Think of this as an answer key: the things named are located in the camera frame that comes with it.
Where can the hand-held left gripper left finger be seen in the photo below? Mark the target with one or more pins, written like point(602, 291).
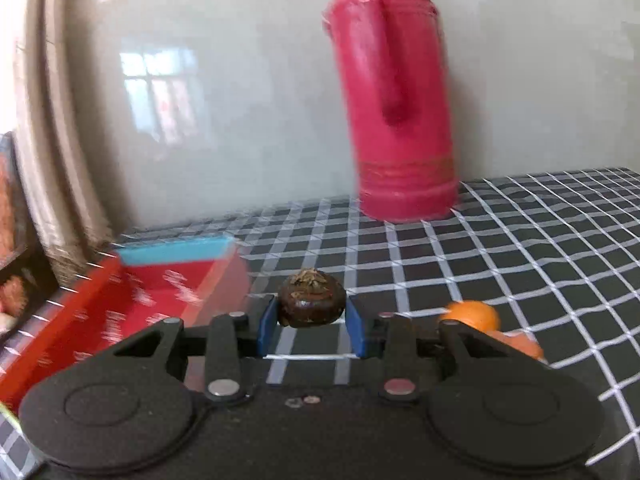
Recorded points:
point(266, 331)

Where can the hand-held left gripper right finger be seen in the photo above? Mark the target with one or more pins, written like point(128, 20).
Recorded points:
point(357, 332)

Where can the dark brown water chestnut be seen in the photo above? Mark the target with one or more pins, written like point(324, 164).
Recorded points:
point(311, 299)

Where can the colourful cardboard box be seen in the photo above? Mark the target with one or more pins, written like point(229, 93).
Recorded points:
point(150, 305)

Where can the small orange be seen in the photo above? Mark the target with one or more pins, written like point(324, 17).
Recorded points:
point(472, 314)

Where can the black white checked tablecloth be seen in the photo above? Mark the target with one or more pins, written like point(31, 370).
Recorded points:
point(500, 240)

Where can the red thermos flask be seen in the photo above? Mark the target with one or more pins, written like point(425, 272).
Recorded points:
point(395, 95)

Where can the beige lace curtain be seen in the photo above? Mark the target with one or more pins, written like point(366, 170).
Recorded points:
point(55, 135)

